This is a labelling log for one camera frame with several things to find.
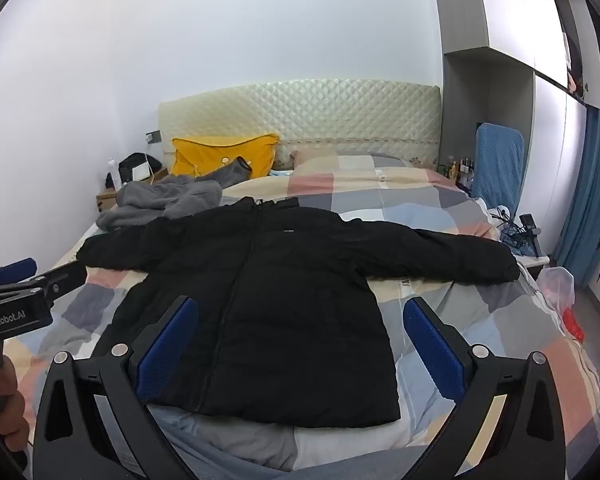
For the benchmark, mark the plaid pastel duvet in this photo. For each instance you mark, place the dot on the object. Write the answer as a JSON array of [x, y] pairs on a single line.
[[415, 200]]

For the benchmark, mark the clear plastic bag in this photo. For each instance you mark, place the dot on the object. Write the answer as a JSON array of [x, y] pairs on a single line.
[[555, 282]]

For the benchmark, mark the black phone stand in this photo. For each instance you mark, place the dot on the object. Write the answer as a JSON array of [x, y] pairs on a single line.
[[529, 222]]

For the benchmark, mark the yellow pillow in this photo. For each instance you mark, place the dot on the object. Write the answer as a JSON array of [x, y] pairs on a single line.
[[215, 152]]

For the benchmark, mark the row of small bottles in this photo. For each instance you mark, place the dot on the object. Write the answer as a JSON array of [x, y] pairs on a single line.
[[460, 170]]

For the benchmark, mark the pink pillow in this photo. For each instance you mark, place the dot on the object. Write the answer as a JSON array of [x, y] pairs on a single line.
[[315, 156]]

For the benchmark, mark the black puffer jacket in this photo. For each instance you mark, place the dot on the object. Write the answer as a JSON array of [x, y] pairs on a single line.
[[290, 310]]

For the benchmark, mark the person's left hand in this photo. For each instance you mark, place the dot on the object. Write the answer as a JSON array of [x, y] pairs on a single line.
[[7, 400]]

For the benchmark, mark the grey and white wardrobe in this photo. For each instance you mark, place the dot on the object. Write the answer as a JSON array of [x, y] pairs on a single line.
[[550, 135]]

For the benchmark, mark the red packet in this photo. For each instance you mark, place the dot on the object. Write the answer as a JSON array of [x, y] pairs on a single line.
[[572, 322]]

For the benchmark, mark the grey wall socket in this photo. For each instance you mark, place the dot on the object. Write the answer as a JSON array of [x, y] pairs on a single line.
[[153, 136]]

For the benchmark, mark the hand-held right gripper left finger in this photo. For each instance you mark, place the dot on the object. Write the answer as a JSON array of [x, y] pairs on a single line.
[[167, 345]]

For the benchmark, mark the blue curtain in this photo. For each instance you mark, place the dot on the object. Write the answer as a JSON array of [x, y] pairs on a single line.
[[590, 185]]

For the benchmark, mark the wooden nightstand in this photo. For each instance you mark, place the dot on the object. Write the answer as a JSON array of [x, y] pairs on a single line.
[[105, 201]]

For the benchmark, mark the grey fleece garment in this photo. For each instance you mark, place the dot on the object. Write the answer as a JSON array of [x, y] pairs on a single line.
[[180, 197]]

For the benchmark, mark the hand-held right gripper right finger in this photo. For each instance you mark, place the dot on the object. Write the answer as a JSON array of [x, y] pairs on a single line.
[[432, 350]]

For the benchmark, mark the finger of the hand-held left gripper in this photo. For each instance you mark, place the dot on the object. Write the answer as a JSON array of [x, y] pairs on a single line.
[[67, 275], [17, 267]]

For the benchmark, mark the white side table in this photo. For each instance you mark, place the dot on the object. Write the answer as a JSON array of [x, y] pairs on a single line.
[[532, 261]]

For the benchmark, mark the black bag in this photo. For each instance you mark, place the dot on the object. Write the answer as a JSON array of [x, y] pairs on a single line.
[[130, 165]]

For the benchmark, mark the cream quilted headboard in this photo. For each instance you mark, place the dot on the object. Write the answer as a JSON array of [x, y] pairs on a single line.
[[305, 110]]

